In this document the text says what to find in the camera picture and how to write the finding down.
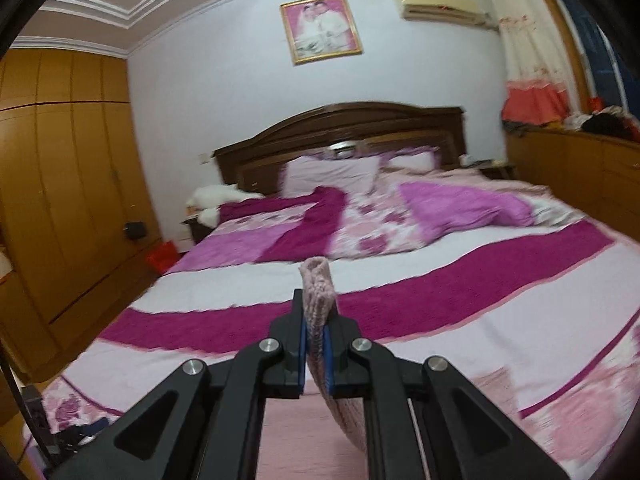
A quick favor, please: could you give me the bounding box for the wooden wardrobe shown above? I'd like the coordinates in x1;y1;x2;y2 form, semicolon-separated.
0;47;165;383

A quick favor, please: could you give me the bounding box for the low wooden cabinet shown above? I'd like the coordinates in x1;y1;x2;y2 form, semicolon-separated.
505;127;640;242

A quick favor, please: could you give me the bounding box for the window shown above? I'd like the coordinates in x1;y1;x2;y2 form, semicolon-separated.
542;0;640;113

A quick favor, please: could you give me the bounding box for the small lilac frilled pillow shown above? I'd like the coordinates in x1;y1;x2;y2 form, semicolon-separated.
387;148;442;174

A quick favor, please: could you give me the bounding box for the purple floral quilt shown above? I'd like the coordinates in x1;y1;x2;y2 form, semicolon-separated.
165;180;538;267

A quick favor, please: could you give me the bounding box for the white and orange curtain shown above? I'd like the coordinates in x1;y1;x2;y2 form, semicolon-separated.
482;0;585;127

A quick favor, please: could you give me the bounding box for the gold framed wall photo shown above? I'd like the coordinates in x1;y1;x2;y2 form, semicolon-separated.
280;0;364;66

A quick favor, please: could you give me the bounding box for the white wall air conditioner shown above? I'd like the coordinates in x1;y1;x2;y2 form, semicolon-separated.
392;0;501;32

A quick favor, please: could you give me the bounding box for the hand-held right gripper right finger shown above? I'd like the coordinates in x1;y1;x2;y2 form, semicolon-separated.
322;312;571;480

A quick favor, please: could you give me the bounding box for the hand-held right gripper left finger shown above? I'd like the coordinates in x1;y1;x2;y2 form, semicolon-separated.
47;287;307;480

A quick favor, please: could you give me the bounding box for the white plush toy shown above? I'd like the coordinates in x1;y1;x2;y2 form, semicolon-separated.
186;183;264;227

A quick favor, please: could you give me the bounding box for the red box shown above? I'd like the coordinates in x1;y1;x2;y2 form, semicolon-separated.
145;241;182;275

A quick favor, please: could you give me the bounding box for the dark wooden nightstand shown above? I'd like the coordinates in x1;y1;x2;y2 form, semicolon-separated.
460;157;517;181
182;215;221;247

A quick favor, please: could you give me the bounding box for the large lilac pillow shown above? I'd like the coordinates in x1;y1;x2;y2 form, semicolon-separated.
282;155;382;197

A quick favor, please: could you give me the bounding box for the dark wooden headboard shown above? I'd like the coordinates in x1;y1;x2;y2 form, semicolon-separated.
214;102;468;198

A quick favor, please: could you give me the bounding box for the pink knitted sweater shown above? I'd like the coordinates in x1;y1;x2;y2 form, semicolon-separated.
298;256;368;453

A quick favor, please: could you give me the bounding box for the pile of clothes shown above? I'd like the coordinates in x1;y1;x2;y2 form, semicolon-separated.
562;97;640;142

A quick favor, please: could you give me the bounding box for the pink white floral bedspread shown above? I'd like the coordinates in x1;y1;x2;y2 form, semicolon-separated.
42;210;640;480

